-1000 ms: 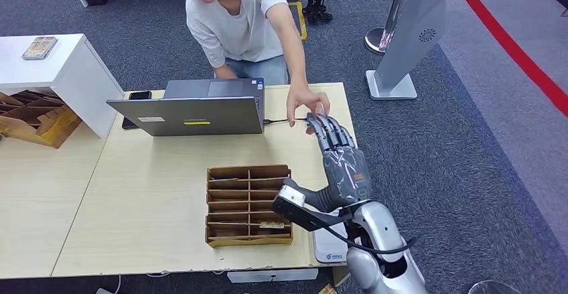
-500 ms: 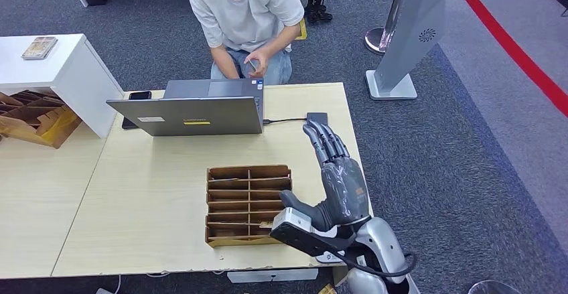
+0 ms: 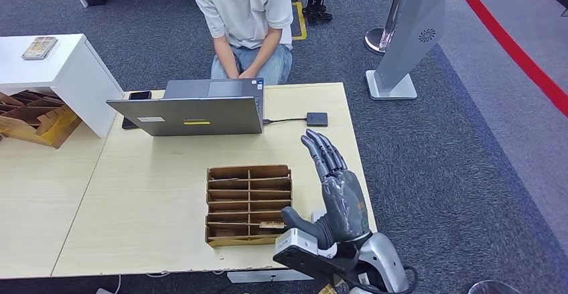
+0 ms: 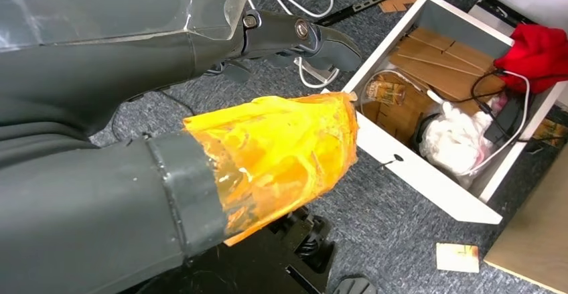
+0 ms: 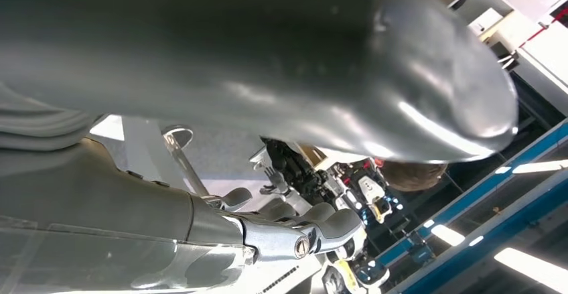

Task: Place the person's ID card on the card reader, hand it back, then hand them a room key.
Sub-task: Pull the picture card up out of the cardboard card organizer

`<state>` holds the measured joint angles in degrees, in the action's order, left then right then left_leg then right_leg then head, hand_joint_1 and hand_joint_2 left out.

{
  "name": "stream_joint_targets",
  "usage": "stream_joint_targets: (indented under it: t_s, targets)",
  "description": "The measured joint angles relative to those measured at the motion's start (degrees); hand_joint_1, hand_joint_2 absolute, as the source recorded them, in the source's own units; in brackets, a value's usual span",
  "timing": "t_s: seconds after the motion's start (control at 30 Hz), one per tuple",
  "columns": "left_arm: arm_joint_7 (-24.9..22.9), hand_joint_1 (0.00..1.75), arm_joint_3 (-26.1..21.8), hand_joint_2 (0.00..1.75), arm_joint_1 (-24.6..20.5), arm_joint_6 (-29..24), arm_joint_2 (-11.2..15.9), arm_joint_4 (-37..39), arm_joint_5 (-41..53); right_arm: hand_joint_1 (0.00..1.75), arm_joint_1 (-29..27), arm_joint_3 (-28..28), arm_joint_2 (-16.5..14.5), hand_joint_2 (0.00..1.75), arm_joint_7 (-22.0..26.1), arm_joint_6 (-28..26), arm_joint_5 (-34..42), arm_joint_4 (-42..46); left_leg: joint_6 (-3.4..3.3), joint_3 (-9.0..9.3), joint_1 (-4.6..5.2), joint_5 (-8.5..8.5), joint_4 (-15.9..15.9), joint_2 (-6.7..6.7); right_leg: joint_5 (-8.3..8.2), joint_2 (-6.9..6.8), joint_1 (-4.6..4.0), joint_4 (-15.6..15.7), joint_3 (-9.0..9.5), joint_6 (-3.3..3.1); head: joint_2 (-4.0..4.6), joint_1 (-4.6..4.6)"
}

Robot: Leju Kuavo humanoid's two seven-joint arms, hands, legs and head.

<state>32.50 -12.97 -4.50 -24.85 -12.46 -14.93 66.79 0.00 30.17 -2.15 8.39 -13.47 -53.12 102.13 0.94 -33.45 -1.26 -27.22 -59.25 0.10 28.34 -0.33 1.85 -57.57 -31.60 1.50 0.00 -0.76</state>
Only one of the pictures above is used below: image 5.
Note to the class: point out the black humanoid robot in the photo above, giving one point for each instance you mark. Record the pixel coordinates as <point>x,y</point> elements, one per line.
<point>297,172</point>

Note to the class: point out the blue framed glass partition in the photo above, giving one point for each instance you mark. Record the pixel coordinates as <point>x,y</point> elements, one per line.
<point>488,185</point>

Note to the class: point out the white chested humanoid robot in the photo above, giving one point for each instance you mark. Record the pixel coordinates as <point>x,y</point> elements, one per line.
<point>355,274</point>
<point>370,192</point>

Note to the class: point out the person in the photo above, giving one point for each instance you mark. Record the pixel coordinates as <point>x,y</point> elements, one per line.
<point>412,176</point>

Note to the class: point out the grey kiosk stand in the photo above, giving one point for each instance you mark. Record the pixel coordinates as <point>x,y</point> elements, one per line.
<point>142,150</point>

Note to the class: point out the white shelving unit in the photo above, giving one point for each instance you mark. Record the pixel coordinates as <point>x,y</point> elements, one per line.
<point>528,25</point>

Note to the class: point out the chrome stanchion post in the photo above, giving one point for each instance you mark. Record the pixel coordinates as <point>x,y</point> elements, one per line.
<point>184,159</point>

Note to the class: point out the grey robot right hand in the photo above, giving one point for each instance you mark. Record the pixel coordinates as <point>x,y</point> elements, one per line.
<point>222,48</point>

